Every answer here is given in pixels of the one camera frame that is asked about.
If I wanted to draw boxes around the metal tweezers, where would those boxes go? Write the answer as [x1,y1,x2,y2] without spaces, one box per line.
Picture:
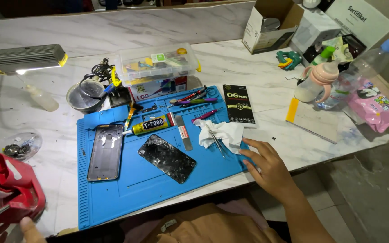
[207,126,229,160]

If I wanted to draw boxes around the grey board with yellow edge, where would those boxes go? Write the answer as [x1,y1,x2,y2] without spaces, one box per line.
[285,97,340,145]

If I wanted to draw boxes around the white marbled box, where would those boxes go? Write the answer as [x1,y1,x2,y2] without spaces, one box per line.
[289,6,342,55]

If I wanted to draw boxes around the person's brown clothing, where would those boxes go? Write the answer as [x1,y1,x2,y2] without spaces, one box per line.
[140,202,287,243]

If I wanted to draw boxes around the white certificate sheet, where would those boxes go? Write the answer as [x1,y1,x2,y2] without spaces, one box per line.
[324,0,389,48]

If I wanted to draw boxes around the clear plastic storage box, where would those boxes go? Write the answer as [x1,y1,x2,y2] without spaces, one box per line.
[114,43,202,88]

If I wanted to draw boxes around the person's left hand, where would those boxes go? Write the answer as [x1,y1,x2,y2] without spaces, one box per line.
[0,217,47,243]

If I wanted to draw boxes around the small bottle green cap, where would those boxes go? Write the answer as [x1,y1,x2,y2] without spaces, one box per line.
[311,46,336,67]

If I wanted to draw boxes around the small clear squeeze bottle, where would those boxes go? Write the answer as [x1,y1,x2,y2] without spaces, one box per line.
[25,84,60,113]

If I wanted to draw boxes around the purple handled tool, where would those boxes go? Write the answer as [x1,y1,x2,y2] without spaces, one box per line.
[177,97,219,106]

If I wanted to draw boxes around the person's right hand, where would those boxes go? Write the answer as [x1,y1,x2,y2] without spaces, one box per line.
[238,138,298,204]

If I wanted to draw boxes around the clear bag of small parts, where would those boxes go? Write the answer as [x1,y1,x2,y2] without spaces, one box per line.
[2,131,43,161]

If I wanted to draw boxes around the red tape dispenser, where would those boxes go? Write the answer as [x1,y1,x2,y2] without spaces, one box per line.
[0,152,47,226]

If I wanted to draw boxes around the black tray with banknotes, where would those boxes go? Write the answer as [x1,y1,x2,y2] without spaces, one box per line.
[302,34,367,69]

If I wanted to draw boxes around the crumpled white tissue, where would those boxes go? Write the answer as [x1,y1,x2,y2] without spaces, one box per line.
[193,118,245,155]

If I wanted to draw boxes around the open cardboard box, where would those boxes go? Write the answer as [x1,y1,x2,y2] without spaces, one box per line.
[241,0,305,55]

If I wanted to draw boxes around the black coiled cable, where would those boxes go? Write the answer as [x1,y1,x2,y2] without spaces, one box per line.
[79,58,117,89]

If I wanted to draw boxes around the pink handled screwdriver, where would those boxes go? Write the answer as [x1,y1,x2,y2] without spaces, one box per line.
[191,107,224,124]

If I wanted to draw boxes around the pink wet wipes packet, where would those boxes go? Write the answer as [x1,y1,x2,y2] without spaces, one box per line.
[346,79,389,133]

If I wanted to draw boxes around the cracked black phone screen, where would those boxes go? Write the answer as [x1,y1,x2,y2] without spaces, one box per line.
[137,134,197,184]

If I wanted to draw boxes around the black soldering stand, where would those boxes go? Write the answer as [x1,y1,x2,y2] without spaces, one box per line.
[108,86,133,109]

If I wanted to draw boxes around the yellow black glue tube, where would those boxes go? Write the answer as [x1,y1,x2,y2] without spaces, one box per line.
[122,113,178,136]

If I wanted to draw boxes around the blue silicone repair mat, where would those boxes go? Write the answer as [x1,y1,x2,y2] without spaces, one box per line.
[77,85,255,231]

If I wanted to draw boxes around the grey phone frame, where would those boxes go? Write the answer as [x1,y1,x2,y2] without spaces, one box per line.
[87,124,124,182]

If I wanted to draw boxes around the green plastic toy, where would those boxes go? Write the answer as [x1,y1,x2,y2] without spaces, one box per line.
[276,50,303,71]

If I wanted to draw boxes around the red handled tool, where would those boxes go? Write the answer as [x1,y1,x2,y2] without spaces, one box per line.
[167,86,208,106]

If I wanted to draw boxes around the black screen protector box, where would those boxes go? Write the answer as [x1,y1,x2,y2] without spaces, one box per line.
[222,84,257,129]

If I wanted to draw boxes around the red white carton box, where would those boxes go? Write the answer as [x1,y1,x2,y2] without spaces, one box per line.
[127,76,188,102]

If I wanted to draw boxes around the flat metal pry tool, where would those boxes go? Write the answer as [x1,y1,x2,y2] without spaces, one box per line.
[175,115,194,152]

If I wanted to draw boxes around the yellow flex cable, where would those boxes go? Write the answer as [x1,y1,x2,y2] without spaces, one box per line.
[124,102,138,131]

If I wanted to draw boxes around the round metal bowl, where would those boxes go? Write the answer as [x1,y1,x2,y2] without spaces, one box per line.
[66,80,106,114]

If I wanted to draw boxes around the clear water bottle blue cap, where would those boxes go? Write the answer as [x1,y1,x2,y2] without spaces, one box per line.
[316,38,389,111]

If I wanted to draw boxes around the pink baby bottle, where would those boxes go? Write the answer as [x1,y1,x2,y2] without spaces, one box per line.
[294,59,341,104]

